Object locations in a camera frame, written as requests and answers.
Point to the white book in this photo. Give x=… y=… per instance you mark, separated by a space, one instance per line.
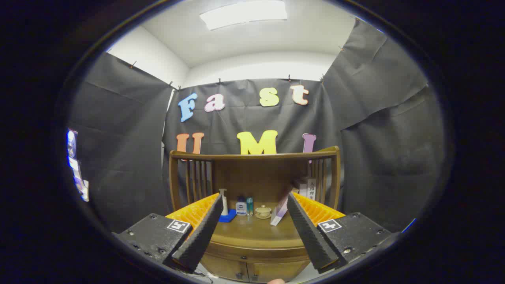
x=311 y=189

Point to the ceiling light panel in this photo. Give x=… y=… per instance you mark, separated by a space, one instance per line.
x=244 y=14

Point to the slim blue glass bottle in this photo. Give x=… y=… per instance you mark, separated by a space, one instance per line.
x=250 y=207

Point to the white pump bottle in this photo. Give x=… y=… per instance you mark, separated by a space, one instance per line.
x=224 y=205

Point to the wooden cabinet door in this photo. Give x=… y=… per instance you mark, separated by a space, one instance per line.
x=276 y=271

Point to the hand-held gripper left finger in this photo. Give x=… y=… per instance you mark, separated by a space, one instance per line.
x=201 y=236

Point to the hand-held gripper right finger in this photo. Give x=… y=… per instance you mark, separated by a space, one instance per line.
x=311 y=236

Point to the blue folded cloth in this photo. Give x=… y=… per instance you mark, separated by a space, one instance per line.
x=229 y=216

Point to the white lotion bottle blue cap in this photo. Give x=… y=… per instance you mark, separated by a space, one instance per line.
x=241 y=207

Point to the wooden cabinet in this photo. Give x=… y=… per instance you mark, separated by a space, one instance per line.
x=256 y=173

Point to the beige lidded tea cup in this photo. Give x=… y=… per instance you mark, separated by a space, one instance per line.
x=263 y=212

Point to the wooden countertop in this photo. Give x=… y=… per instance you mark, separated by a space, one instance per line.
x=256 y=232

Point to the purple leaning book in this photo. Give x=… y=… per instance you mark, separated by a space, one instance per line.
x=279 y=213

